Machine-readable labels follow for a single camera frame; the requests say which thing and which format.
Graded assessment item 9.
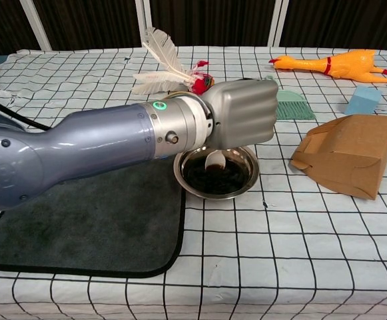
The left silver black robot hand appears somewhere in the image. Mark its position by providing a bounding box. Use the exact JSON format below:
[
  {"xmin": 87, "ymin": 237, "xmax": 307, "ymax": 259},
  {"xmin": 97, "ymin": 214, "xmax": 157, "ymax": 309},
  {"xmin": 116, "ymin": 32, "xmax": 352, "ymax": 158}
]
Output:
[{"xmin": 201, "ymin": 79, "xmax": 280, "ymax": 149}]

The white plastic spoon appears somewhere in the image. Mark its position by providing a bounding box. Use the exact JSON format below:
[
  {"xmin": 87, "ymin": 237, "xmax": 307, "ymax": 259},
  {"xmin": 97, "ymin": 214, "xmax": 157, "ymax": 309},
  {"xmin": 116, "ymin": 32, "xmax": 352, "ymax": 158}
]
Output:
[{"xmin": 204, "ymin": 149, "xmax": 227, "ymax": 171}]

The green mini hand broom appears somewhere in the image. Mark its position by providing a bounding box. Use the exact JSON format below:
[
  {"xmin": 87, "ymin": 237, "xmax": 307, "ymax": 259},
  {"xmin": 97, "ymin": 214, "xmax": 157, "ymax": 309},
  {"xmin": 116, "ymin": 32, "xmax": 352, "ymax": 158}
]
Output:
[{"xmin": 266, "ymin": 75, "xmax": 316, "ymax": 121}]

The steel bowl with dark liquid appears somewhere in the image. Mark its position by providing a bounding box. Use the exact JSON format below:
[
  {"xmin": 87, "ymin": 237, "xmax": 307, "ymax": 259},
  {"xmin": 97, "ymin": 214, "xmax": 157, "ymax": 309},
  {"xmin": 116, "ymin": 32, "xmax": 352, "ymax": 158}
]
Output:
[{"xmin": 173, "ymin": 146, "xmax": 261, "ymax": 201}]

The black microfibre mat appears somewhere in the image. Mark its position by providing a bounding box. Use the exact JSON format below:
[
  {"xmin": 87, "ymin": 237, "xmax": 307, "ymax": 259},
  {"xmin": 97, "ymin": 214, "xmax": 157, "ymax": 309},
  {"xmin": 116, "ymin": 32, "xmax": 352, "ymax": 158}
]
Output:
[{"xmin": 0, "ymin": 159, "xmax": 187, "ymax": 279}]

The white feather red ball toy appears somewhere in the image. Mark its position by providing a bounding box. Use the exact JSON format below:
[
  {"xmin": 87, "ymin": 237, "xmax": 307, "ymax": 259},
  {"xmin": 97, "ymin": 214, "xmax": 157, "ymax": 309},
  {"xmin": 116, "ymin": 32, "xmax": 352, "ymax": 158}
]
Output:
[{"xmin": 132, "ymin": 27, "xmax": 215, "ymax": 98}]

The yellow rubber chicken toy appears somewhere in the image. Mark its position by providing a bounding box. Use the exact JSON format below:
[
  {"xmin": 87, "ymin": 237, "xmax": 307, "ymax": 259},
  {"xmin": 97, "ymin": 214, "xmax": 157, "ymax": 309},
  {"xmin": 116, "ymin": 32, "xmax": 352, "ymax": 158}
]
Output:
[{"xmin": 268, "ymin": 49, "xmax": 387, "ymax": 85}]

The brown cardboard box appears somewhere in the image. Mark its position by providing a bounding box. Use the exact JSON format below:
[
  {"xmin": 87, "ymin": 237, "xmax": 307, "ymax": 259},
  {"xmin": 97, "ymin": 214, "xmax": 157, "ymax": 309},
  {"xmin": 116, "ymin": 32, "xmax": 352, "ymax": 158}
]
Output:
[{"xmin": 291, "ymin": 114, "xmax": 387, "ymax": 201}]

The light blue foam cube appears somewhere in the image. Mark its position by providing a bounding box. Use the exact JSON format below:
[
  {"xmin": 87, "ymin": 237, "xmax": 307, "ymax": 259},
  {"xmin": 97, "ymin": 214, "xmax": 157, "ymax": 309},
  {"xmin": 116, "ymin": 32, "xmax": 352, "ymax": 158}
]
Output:
[{"xmin": 344, "ymin": 85, "xmax": 384, "ymax": 117}]

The white black checked tablecloth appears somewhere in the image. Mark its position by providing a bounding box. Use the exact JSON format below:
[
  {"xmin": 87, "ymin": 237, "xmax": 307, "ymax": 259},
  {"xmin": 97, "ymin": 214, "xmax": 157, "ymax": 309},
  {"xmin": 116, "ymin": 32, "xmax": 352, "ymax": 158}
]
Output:
[{"xmin": 0, "ymin": 45, "xmax": 387, "ymax": 320}]

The dark folding screen white frame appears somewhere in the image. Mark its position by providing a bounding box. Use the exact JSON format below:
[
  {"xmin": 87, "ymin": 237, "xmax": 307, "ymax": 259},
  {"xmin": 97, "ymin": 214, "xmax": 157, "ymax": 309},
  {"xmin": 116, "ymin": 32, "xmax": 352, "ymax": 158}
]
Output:
[{"xmin": 0, "ymin": 0, "xmax": 387, "ymax": 56}]

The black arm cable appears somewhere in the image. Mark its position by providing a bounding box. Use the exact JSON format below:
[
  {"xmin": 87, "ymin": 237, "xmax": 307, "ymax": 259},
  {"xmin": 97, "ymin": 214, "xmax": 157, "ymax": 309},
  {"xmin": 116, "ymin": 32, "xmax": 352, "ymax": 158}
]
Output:
[{"xmin": 0, "ymin": 88, "xmax": 53, "ymax": 131}]

